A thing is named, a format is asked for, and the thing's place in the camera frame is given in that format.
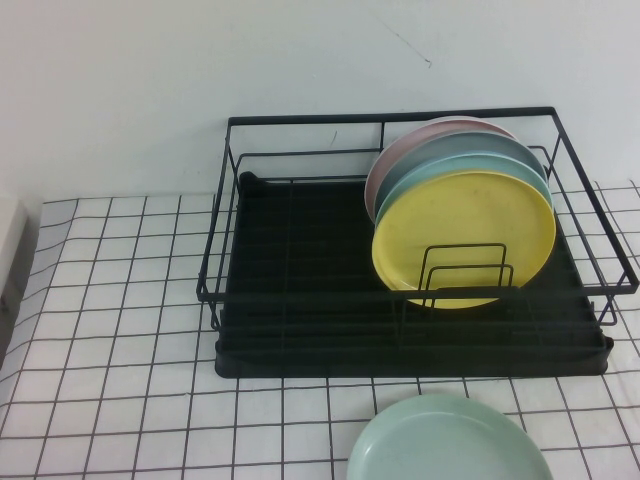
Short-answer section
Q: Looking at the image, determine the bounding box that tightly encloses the black wire dish rack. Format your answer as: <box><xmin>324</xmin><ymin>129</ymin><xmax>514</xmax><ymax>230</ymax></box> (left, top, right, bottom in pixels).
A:
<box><xmin>194</xmin><ymin>105</ymin><xmax>640</xmax><ymax>342</ymax></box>

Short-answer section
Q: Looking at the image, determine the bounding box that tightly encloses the light blue plate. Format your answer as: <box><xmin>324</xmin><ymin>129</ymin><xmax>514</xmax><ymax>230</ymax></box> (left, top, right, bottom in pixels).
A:
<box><xmin>373</xmin><ymin>153</ymin><xmax>554</xmax><ymax>227</ymax></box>

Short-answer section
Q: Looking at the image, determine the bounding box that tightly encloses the grey plate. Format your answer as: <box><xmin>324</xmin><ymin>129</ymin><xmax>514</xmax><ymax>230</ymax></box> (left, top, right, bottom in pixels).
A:
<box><xmin>374</xmin><ymin>130</ymin><xmax>547</xmax><ymax>211</ymax></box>

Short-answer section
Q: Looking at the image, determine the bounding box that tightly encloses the pink plate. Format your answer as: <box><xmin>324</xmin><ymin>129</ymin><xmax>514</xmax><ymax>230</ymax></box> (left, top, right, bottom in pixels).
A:
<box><xmin>363</xmin><ymin>115</ymin><xmax>521</xmax><ymax>224</ymax></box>

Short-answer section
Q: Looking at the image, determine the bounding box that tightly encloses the black plastic drip tray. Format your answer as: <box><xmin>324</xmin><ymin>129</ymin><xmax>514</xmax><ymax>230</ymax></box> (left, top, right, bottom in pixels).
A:
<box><xmin>213</xmin><ymin>170</ymin><xmax>615</xmax><ymax>379</ymax></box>

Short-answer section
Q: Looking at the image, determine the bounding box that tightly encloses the mint green plate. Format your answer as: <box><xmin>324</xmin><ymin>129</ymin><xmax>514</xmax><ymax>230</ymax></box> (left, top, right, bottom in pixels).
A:
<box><xmin>345</xmin><ymin>393</ymin><xmax>554</xmax><ymax>480</ymax></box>

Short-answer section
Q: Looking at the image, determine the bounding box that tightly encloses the white black grid tablecloth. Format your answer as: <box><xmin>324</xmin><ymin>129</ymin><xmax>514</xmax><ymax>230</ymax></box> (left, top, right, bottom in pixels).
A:
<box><xmin>0</xmin><ymin>180</ymin><xmax>640</xmax><ymax>480</ymax></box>

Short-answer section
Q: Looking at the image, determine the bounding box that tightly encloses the yellow plate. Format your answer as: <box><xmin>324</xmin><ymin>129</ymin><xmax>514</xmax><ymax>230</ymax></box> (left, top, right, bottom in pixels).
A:
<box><xmin>370</xmin><ymin>169</ymin><xmax>558</xmax><ymax>310</ymax></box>

